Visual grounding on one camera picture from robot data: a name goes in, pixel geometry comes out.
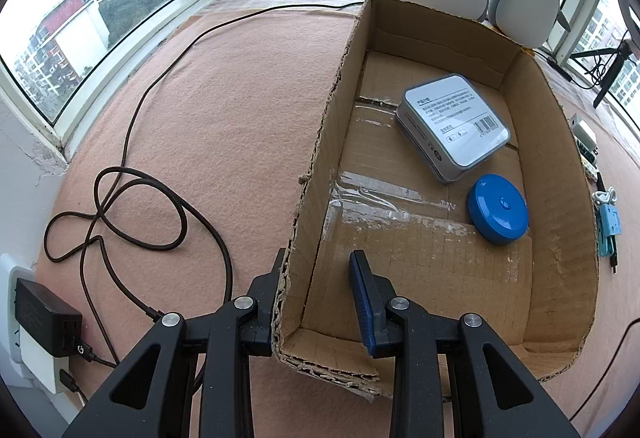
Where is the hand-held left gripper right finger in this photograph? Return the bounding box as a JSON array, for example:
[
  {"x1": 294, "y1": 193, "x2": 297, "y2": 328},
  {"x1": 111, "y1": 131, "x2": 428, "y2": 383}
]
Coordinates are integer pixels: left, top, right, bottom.
[{"x1": 349, "y1": 250, "x2": 581, "y2": 438}]

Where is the black cable by tripod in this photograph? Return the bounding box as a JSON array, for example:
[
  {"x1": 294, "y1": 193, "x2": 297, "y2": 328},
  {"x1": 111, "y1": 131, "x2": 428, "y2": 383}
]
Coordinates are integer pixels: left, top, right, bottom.
[{"x1": 540, "y1": 48, "x2": 608, "y2": 91}]

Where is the black charger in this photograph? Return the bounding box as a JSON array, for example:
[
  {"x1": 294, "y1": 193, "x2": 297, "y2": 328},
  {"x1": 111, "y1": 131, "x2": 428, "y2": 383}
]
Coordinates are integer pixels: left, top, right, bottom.
[{"x1": 14, "y1": 278, "x2": 83, "y2": 359}]

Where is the blue phone stand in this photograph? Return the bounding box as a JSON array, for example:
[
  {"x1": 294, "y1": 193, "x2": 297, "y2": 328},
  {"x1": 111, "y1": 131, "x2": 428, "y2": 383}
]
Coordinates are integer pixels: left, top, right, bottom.
[{"x1": 595, "y1": 203, "x2": 623, "y2": 239}]

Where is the black tripod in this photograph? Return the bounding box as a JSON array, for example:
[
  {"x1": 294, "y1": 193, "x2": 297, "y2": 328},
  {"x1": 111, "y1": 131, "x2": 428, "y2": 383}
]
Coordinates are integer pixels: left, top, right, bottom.
[{"x1": 570, "y1": 30, "x2": 640, "y2": 109}]

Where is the blue round tape measure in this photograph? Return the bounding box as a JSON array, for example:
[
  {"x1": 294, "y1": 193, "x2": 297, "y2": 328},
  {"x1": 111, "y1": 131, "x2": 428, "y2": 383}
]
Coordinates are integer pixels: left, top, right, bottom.
[{"x1": 466, "y1": 174, "x2": 530, "y2": 246}]

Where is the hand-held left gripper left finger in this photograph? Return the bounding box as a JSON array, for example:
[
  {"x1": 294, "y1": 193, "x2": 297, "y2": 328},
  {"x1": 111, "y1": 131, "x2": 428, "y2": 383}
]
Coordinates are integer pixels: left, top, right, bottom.
[{"x1": 62, "y1": 248, "x2": 287, "y2": 438}]

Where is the grey tin box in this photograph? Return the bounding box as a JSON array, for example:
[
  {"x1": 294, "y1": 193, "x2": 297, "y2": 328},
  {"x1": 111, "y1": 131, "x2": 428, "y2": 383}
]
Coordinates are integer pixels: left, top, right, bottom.
[{"x1": 395, "y1": 74, "x2": 512, "y2": 185}]

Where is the cardboard box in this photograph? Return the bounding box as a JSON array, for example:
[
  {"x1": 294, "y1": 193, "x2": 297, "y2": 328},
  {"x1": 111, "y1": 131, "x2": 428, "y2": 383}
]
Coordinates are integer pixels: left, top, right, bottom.
[{"x1": 270, "y1": 0, "x2": 601, "y2": 401}]

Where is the white power strip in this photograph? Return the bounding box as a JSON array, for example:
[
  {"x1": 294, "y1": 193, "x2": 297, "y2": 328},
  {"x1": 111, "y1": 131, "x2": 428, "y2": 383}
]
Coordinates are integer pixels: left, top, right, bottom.
[{"x1": 0, "y1": 253, "x2": 76, "y2": 394}]

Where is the thin black cable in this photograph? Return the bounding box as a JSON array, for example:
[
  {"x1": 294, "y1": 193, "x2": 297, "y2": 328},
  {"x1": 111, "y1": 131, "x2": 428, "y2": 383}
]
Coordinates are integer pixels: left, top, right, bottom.
[{"x1": 565, "y1": 318, "x2": 640, "y2": 421}]

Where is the black plug with white cable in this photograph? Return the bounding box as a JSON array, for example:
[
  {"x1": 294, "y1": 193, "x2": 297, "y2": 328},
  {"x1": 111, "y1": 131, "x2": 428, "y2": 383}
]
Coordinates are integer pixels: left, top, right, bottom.
[{"x1": 59, "y1": 368, "x2": 88, "y2": 406}]

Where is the white adapter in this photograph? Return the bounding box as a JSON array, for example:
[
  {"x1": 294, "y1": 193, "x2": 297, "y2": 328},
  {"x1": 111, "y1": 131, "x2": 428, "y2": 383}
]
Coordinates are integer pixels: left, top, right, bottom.
[{"x1": 570, "y1": 114, "x2": 598, "y2": 153}]

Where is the pink felt blanket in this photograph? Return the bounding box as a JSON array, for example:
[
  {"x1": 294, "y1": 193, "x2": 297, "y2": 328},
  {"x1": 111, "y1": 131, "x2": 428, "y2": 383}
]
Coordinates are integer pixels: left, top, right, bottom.
[{"x1": 32, "y1": 0, "x2": 640, "y2": 438}]

